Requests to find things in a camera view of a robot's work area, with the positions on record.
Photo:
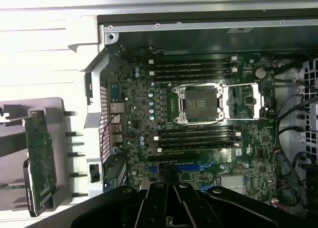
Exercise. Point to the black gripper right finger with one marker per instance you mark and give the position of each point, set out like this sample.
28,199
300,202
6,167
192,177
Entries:
188,208

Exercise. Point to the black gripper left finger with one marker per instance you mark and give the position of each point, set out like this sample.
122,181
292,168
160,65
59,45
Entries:
154,208

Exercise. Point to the blue expansion slot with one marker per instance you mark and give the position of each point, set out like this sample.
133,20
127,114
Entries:
186,168

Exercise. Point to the black expansion slot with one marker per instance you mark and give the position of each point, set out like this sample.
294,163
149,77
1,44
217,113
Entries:
174,156

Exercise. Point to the RAM slot with white latches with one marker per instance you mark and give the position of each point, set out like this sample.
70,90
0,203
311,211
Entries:
191,71
191,60
196,147
196,135

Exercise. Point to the RAM slot with black latches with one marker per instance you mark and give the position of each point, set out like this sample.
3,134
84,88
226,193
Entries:
196,141
191,76
196,129
191,66

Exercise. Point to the silver chipset heatsink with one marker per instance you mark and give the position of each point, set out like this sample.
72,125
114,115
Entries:
232,183

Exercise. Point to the green motherboard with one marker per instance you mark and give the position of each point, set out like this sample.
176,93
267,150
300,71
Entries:
139,108

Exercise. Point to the CPU socket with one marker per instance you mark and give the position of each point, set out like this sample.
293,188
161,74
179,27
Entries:
201,103

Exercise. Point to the silver socket cover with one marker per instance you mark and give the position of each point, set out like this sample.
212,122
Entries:
256,101

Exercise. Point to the grey parts rack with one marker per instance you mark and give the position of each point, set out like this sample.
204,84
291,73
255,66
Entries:
54,106

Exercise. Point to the silver coin battery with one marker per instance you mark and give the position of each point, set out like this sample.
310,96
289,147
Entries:
260,73

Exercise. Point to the silver perforated drive cage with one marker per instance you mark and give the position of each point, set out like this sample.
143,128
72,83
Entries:
310,74

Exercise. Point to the black PC case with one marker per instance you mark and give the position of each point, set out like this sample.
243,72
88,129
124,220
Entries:
223,26

